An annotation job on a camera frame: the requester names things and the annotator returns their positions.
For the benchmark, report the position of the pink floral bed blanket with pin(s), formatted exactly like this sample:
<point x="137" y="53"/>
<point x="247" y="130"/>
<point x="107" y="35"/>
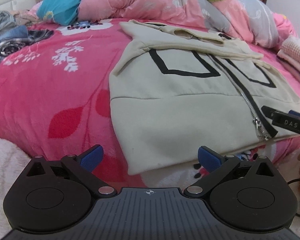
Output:
<point x="52" y="80"/>

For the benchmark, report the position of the plaid shirt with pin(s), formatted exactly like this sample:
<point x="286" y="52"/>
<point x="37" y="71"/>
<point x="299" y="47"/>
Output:
<point x="37" y="35"/>

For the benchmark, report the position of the folded cream pink towels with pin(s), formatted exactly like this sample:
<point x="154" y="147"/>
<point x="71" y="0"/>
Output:
<point x="297" y="50"/>

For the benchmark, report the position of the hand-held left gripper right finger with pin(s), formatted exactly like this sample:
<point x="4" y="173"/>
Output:
<point x="210" y="158"/>

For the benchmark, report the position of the blue jeans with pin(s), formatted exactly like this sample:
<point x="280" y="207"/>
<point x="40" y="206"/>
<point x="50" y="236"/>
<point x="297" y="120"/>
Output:
<point x="12" y="33"/>

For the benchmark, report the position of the pale pink garment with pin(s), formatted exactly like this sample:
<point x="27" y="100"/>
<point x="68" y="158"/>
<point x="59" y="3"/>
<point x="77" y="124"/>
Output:
<point x="25" y="17"/>

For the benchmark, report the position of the blue pillow yellow dot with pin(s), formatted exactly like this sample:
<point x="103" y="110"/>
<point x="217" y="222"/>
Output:
<point x="62" y="7"/>

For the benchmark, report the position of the beige zip jacket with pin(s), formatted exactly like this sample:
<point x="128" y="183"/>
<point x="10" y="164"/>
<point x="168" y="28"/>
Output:
<point x="177" y="110"/>

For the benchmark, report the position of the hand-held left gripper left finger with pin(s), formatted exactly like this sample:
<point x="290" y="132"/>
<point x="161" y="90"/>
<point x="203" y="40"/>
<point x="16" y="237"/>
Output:
<point x="91" y="158"/>

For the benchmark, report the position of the pink floral quilt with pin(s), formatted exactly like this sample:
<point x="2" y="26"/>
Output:
<point x="140" y="0"/>

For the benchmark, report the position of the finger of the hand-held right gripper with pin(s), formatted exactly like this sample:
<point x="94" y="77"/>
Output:
<point x="267" y="110"/>
<point x="298" y="116"/>

